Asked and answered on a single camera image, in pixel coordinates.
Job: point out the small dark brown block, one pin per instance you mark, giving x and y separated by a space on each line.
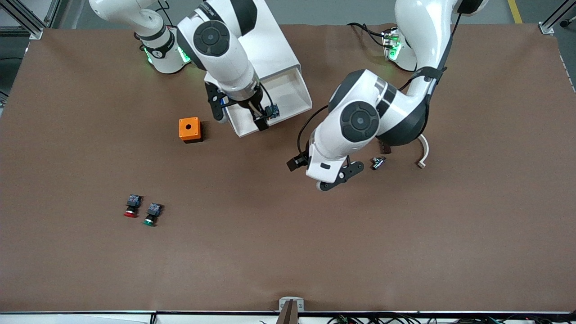
385 148

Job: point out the orange box with hole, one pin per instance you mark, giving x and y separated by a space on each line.
189 128

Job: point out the red push button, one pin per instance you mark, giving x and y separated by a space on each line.
132 207

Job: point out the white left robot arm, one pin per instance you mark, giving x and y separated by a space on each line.
360 121

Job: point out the yellow push button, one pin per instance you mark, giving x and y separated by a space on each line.
272 110

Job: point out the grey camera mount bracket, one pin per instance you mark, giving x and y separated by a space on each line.
291 310

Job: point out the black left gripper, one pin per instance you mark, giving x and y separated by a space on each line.
296 162

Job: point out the small silver metal fitting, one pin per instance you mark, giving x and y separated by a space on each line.
378 163

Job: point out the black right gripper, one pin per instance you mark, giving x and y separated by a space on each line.
254 107

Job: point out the white curved plastic bracket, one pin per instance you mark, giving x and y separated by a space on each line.
425 150

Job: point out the aluminium frame profile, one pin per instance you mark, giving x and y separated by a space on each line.
27 20
555 18

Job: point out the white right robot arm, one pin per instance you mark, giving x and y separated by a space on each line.
225 54

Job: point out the green push button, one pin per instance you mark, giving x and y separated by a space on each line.
152 215

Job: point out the brown table mat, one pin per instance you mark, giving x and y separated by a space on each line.
288 225

